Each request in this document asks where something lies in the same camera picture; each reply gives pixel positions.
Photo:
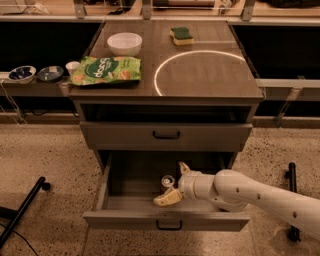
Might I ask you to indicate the dark grey bowl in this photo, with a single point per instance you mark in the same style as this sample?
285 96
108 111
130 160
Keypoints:
50 74

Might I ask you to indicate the open grey middle drawer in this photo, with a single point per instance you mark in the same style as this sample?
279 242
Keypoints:
132 179

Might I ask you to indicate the black stand leg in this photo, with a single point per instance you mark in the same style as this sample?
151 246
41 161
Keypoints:
14 216
290 175

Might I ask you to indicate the blue patterned bowl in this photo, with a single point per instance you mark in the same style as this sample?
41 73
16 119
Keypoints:
22 74

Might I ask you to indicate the black stand leg right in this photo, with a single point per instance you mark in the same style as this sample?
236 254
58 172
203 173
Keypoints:
290 175

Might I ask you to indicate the orange soda can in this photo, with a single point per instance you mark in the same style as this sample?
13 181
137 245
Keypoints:
167 183

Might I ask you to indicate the black top drawer handle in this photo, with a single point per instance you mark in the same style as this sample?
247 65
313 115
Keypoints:
161 136

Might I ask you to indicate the small white cup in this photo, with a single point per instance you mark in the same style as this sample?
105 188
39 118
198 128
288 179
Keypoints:
72 66

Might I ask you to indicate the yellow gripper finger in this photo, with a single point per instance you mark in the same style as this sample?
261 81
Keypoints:
170 197
184 168

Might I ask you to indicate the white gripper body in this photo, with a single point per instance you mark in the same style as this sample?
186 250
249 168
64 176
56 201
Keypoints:
189 182

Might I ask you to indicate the white bowl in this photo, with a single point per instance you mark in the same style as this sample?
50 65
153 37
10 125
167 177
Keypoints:
125 44

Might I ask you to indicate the green yellow sponge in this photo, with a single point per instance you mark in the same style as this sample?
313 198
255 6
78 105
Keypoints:
181 36

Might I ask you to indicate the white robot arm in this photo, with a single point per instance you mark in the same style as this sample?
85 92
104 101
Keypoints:
232 191

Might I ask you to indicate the black middle drawer handle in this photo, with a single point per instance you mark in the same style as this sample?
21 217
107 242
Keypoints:
169 226

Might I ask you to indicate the grey drawer cabinet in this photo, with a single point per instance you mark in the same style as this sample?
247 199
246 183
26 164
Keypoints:
207 82

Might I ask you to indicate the black drawer handle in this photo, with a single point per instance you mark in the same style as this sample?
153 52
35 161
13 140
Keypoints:
161 136
169 226

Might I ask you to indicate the black stand leg left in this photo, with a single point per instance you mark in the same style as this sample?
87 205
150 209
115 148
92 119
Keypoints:
14 216

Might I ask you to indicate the green chip bag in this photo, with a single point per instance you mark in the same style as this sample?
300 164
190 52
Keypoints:
107 70

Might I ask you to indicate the closed grey top drawer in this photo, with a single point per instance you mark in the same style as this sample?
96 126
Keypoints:
152 136

